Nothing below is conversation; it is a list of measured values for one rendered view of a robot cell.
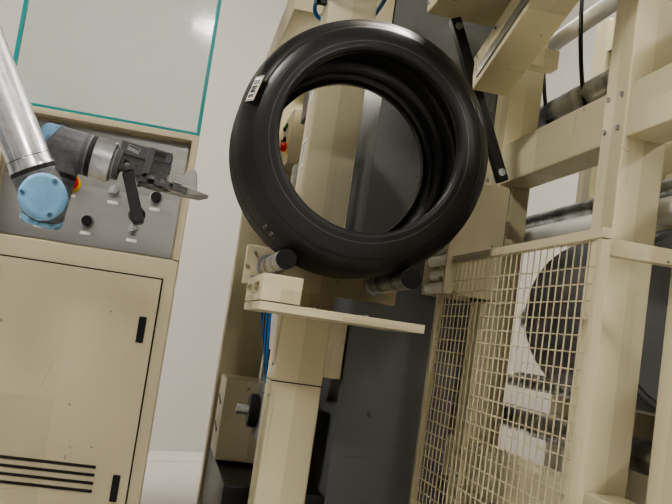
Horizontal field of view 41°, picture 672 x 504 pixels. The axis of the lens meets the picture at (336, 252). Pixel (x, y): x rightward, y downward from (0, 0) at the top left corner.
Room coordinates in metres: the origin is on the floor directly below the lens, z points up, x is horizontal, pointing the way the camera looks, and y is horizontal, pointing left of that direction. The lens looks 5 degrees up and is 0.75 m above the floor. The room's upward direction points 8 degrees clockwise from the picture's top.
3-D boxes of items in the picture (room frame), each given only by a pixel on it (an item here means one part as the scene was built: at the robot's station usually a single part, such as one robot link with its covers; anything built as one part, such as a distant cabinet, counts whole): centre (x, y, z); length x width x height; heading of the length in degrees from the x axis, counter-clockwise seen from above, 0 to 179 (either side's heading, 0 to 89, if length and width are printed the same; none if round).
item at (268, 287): (2.06, 0.13, 0.84); 0.36 x 0.09 x 0.06; 10
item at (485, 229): (2.37, -0.34, 1.05); 0.20 x 0.15 x 0.30; 10
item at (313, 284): (2.26, 0.03, 0.90); 0.40 x 0.03 x 0.10; 100
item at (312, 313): (2.09, 0.00, 0.80); 0.37 x 0.36 x 0.02; 100
